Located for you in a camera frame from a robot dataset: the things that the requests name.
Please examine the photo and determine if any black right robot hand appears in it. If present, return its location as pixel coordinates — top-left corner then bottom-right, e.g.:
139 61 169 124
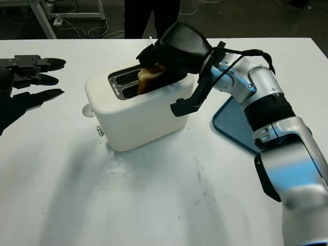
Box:
135 22 214 83

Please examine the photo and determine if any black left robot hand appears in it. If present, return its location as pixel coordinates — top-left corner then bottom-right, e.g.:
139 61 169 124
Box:
0 54 66 111

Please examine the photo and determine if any browned toast slice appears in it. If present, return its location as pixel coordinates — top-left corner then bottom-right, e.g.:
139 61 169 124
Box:
137 64 167 95

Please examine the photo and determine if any white toaster lever knob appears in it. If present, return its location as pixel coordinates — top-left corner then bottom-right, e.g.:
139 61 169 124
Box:
81 104 94 118

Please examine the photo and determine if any person in black trousers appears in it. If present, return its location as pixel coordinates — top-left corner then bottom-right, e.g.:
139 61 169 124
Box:
124 0 180 39

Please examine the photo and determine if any white two-slot toaster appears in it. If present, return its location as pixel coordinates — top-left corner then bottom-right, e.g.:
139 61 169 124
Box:
84 64 195 152

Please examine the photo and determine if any blue plastic tray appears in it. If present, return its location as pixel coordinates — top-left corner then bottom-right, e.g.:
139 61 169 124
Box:
212 98 261 156

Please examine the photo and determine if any thin white floor cable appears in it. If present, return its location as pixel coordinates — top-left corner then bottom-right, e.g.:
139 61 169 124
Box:
179 0 198 15

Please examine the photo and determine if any grey metal table frame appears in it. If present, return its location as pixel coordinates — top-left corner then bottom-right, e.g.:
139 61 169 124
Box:
25 0 107 39

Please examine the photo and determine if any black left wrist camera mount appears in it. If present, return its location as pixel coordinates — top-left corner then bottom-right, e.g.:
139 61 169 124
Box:
0 94 28 136

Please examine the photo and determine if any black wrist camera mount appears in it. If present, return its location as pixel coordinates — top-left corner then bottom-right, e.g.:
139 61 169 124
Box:
170 58 215 117
0 94 28 136

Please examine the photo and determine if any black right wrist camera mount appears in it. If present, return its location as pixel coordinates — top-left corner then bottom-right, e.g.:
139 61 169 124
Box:
170 58 215 117

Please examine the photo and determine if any white power strip cable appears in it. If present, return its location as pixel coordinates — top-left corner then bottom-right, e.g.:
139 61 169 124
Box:
61 19 126 39

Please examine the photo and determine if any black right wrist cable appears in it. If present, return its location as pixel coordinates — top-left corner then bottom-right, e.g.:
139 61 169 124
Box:
202 40 277 77

